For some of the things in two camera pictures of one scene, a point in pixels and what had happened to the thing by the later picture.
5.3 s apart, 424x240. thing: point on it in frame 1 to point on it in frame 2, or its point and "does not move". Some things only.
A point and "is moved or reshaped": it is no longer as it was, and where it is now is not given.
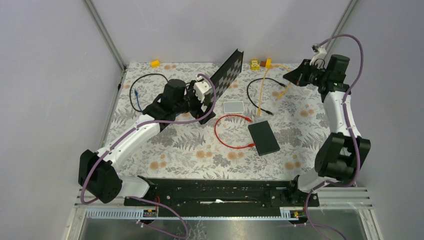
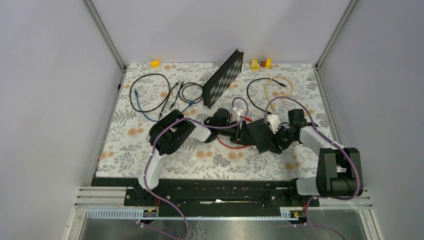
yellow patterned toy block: (254, 65) does not move
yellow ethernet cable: (263, 83) to (272, 105)
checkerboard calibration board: (228, 73) does not move
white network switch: (231, 107) does not move
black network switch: (263, 137) does not move
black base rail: (220, 194) does not move
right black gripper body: (315, 76) to (282, 138)
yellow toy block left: (155, 64) does not move
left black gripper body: (190, 103) to (231, 132)
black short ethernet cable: (264, 78) does not move
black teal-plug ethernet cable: (135, 80) is moved or reshaped
